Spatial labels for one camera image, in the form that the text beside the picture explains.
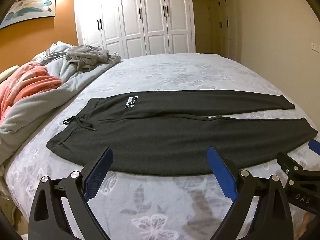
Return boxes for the pink blanket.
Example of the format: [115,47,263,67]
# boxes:
[0,62,62,117]

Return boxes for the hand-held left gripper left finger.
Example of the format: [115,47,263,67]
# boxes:
[28,147,114,240]

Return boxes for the dark grey pants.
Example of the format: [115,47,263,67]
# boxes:
[46,89,318,176]

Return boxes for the grey duvet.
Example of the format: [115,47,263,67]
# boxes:
[0,41,123,167]

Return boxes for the white wardrobe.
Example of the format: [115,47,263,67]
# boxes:
[74,0,196,58]

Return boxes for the framed feather wall picture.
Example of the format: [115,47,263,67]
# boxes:
[0,0,56,30]

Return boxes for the cream headboard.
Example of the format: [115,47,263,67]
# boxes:
[0,65,20,83]

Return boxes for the crumpled grey garment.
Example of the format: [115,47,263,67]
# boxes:
[66,44,110,72]

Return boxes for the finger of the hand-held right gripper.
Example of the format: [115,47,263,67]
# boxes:
[276,151,309,182]
[308,139,320,156]

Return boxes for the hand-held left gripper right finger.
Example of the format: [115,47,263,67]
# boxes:
[206,146,293,240]

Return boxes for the cream hallway cabinet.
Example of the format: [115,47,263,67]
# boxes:
[194,0,238,60]

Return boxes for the bed with butterfly sheet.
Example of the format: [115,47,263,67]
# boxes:
[5,53,320,240]

